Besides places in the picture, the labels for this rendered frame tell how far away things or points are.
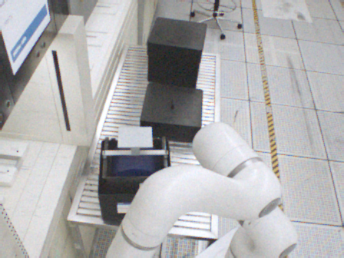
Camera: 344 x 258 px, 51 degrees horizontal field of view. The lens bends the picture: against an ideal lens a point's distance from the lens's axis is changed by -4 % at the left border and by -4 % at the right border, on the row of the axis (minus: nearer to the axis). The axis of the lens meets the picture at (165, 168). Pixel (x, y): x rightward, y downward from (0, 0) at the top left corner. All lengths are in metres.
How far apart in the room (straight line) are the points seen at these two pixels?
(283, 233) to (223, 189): 0.41
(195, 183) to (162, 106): 1.16
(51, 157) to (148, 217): 0.97
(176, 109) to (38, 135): 0.64
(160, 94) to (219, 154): 1.16
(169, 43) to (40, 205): 1.04
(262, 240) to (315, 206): 1.68
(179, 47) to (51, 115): 0.77
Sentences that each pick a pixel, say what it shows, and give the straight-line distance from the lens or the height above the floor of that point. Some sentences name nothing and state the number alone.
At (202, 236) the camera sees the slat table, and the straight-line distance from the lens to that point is 1.46.
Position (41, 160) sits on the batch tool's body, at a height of 0.87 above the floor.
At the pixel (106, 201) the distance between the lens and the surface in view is 1.37.
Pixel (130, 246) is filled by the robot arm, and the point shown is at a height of 1.38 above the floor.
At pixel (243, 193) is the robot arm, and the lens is 0.65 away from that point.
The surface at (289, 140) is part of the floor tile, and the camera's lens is 3.06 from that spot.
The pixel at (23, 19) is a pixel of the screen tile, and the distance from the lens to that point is 1.02.
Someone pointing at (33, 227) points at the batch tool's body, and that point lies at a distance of 1.39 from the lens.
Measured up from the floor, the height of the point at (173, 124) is 0.86.
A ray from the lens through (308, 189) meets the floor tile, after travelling 2.78.
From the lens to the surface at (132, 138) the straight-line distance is 1.31.
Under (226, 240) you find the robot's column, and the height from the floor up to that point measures 0.76.
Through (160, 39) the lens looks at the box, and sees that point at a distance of 1.98.
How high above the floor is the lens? 2.02
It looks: 50 degrees down
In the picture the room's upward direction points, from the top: 5 degrees clockwise
